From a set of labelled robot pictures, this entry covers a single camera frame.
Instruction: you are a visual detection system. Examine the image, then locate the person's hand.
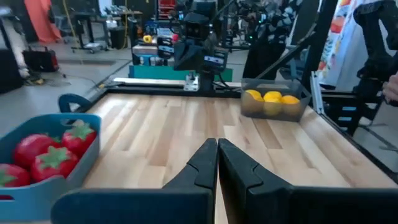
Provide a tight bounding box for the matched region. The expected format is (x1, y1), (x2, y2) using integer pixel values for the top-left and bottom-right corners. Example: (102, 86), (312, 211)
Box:
(382, 73), (398, 108)

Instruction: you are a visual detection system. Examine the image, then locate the fruit-print white cloth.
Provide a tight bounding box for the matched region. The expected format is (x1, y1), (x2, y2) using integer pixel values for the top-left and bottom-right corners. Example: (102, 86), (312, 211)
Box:
(317, 0), (371, 88)

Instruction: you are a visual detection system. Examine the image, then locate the red tool cabinet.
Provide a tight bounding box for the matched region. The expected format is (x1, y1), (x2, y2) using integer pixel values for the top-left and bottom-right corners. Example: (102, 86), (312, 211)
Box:
(157, 0), (177, 20)

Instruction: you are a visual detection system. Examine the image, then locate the blue-grey plastic basket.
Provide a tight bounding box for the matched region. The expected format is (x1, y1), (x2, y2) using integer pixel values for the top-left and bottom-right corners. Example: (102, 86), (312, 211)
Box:
(0, 113), (102, 222)

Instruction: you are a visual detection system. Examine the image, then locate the green panel board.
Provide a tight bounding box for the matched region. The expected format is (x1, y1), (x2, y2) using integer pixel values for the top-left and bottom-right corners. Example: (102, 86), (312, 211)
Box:
(129, 64), (233, 82)

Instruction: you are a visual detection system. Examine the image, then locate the black cart table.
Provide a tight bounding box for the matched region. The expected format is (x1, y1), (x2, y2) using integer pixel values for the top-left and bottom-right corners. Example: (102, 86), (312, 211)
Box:
(71, 12), (109, 54)

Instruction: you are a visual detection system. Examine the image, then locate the silver metal bracket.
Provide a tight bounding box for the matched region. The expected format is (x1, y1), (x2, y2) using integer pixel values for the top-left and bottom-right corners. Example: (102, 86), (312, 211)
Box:
(183, 74), (200, 92)

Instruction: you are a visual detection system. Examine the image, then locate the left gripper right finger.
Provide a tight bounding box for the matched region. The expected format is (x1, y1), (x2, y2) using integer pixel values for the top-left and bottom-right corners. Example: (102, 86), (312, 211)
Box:
(218, 138), (398, 224)

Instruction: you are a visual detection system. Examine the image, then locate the black trash bin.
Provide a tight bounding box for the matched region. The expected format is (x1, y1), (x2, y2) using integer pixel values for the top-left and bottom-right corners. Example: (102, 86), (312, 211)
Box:
(109, 26), (128, 50)

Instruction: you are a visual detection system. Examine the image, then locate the orange cloth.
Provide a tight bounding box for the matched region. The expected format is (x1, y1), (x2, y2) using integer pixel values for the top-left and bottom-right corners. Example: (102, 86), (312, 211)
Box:
(24, 0), (62, 44)

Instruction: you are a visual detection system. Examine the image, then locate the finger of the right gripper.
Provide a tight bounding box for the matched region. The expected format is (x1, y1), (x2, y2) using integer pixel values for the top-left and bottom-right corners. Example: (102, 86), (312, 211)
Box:
(203, 48), (229, 74)
(173, 41), (205, 72)

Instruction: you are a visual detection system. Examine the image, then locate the black case red trim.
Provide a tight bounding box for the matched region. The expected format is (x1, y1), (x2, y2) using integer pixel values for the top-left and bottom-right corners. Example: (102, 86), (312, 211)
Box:
(22, 46), (60, 73)

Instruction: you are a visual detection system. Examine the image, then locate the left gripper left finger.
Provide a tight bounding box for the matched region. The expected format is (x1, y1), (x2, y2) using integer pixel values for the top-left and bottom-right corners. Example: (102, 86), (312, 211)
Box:
(50, 138), (219, 224)

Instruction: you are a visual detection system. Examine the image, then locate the grey translucent basket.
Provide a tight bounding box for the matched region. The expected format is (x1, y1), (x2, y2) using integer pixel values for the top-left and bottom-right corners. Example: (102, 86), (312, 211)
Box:
(240, 77), (312, 123)

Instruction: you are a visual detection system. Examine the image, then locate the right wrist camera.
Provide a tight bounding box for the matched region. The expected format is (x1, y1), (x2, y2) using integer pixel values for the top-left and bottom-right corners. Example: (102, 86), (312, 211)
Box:
(182, 20), (210, 40)

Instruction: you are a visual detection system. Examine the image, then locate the black draped cover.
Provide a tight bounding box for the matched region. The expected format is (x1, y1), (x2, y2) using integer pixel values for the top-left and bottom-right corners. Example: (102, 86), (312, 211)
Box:
(242, 18), (292, 80)

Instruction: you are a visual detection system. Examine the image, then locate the black aluminium table frame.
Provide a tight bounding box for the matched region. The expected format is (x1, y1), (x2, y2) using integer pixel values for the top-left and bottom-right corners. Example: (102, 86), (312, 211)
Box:
(74, 0), (398, 184)

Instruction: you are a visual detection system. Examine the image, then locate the yellow lemon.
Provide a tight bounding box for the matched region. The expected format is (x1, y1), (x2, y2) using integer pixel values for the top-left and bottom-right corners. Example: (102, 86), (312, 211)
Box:
(244, 89), (264, 114)
(263, 90), (283, 116)
(280, 95), (301, 118)

